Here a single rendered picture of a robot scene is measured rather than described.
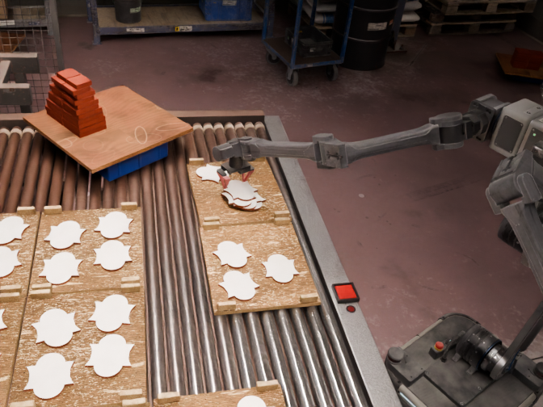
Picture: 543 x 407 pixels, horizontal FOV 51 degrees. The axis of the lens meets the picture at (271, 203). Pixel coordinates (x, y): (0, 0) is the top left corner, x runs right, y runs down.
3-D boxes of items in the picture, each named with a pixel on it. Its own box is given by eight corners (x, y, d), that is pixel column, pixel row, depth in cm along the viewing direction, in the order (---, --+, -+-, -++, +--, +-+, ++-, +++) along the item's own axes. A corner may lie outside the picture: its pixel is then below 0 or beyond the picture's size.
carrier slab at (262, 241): (291, 224, 219) (291, 221, 218) (320, 305, 188) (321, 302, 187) (199, 230, 211) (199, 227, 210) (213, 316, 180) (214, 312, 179)
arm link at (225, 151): (258, 159, 212) (254, 136, 209) (233, 168, 206) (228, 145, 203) (239, 157, 221) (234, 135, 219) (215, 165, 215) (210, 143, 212)
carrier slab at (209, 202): (266, 161, 251) (267, 158, 251) (291, 221, 221) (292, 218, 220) (186, 166, 243) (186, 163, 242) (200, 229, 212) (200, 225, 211)
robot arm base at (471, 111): (485, 142, 188) (497, 110, 181) (470, 148, 184) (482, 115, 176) (463, 130, 193) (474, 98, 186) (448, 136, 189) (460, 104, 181)
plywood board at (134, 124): (123, 87, 271) (123, 84, 270) (193, 131, 247) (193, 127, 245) (23, 120, 240) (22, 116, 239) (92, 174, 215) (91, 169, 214)
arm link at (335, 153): (331, 176, 175) (326, 144, 172) (321, 166, 188) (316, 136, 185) (469, 145, 180) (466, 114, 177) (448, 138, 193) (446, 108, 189)
